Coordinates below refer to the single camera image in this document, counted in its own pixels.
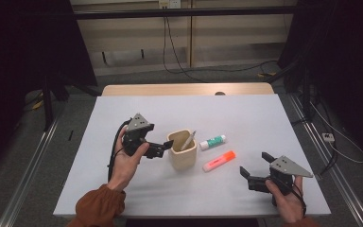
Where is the orange highlighter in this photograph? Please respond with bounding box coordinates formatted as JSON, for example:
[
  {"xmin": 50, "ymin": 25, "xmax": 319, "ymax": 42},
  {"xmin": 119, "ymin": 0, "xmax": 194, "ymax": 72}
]
[{"xmin": 201, "ymin": 149, "xmax": 237, "ymax": 173}]

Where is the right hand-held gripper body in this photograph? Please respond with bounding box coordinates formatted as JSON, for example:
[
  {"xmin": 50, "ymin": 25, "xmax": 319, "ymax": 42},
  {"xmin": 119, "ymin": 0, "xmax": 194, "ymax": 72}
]
[{"xmin": 269, "ymin": 155, "xmax": 314, "ymax": 196}]

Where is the white wall socket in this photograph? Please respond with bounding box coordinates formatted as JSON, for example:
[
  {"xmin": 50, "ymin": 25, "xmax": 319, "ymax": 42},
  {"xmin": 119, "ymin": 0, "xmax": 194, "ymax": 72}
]
[{"xmin": 159, "ymin": 0, "xmax": 182, "ymax": 9}]

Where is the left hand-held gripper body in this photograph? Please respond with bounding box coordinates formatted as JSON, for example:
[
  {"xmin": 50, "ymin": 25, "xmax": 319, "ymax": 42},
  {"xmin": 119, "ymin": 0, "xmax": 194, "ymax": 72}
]
[{"xmin": 122, "ymin": 113, "xmax": 154, "ymax": 157}]

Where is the white power plug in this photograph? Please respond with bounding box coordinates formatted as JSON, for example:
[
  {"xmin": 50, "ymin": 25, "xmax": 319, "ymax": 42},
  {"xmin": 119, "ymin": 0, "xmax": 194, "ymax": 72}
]
[{"xmin": 321, "ymin": 132, "xmax": 336, "ymax": 143}]

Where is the person's right hand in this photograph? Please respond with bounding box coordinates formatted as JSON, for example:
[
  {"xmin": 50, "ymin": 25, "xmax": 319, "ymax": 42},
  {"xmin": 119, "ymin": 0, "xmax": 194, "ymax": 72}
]
[{"xmin": 265, "ymin": 175, "xmax": 306, "ymax": 224}]

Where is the black horizontal bar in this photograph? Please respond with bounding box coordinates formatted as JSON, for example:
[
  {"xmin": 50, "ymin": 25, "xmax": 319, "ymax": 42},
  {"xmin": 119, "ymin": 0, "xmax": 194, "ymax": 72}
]
[{"xmin": 74, "ymin": 5, "xmax": 297, "ymax": 21}]

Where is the dark curtain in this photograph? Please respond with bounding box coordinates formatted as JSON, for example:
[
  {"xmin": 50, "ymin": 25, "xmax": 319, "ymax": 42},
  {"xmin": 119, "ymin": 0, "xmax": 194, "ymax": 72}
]
[
  {"xmin": 277, "ymin": 0, "xmax": 363, "ymax": 163},
  {"xmin": 0, "ymin": 0, "xmax": 98, "ymax": 181}
]

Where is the black metal stand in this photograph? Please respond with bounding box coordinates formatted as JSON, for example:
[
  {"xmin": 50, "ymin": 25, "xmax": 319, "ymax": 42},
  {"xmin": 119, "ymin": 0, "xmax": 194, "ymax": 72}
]
[
  {"xmin": 302, "ymin": 56, "xmax": 317, "ymax": 122},
  {"xmin": 42, "ymin": 75, "xmax": 55, "ymax": 132}
]

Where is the silver pen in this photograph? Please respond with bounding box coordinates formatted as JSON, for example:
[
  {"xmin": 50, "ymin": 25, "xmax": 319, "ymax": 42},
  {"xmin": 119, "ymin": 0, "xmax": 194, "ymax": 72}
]
[{"xmin": 180, "ymin": 130, "xmax": 198, "ymax": 151}]

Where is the left hand-held gripper black cable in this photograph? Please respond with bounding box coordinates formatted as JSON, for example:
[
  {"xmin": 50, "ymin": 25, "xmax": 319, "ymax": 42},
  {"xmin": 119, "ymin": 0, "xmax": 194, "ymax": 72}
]
[{"xmin": 107, "ymin": 118, "xmax": 132, "ymax": 183}]

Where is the person's left hand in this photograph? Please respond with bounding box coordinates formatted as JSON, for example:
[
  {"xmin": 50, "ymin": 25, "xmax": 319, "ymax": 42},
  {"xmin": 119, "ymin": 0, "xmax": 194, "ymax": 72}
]
[{"xmin": 107, "ymin": 125, "xmax": 150, "ymax": 193}]

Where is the white floor cable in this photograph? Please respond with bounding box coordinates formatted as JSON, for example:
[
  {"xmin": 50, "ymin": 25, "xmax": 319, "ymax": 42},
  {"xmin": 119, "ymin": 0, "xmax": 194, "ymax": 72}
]
[{"xmin": 309, "ymin": 101, "xmax": 363, "ymax": 165}]

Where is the right hand-held gripper black cable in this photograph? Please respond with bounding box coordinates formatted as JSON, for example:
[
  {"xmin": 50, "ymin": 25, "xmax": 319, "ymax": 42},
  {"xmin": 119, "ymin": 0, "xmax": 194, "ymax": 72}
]
[{"xmin": 291, "ymin": 184, "xmax": 307, "ymax": 218}]

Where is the white and green glue stick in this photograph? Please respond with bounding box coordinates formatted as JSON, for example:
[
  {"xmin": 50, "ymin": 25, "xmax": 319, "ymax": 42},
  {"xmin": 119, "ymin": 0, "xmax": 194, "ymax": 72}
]
[{"xmin": 199, "ymin": 134, "xmax": 227, "ymax": 151}]

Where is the black hanging cable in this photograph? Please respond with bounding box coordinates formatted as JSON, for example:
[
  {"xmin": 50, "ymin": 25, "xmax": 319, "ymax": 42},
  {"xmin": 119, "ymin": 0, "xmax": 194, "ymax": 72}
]
[{"xmin": 162, "ymin": 15, "xmax": 209, "ymax": 84}]

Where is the black floor cable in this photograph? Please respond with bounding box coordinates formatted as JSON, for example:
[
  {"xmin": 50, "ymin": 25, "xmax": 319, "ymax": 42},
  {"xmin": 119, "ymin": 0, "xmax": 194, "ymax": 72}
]
[{"xmin": 169, "ymin": 60, "xmax": 279, "ymax": 74}]

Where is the beige square cup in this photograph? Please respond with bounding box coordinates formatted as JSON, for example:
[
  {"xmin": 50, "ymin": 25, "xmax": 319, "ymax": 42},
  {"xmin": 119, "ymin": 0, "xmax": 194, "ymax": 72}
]
[{"xmin": 165, "ymin": 128, "xmax": 199, "ymax": 171}]

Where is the metal floor rail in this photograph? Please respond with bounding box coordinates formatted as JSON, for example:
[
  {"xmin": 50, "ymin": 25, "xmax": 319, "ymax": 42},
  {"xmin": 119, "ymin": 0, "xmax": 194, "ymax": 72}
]
[
  {"xmin": 0, "ymin": 114, "xmax": 61, "ymax": 227},
  {"xmin": 287, "ymin": 94, "xmax": 363, "ymax": 227}
]

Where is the hand-held gripper black cable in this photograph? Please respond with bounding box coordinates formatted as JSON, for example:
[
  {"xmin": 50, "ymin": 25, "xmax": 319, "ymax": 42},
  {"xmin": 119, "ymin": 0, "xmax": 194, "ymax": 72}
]
[
  {"xmin": 107, "ymin": 118, "xmax": 132, "ymax": 183},
  {"xmin": 291, "ymin": 184, "xmax": 307, "ymax": 218}
]

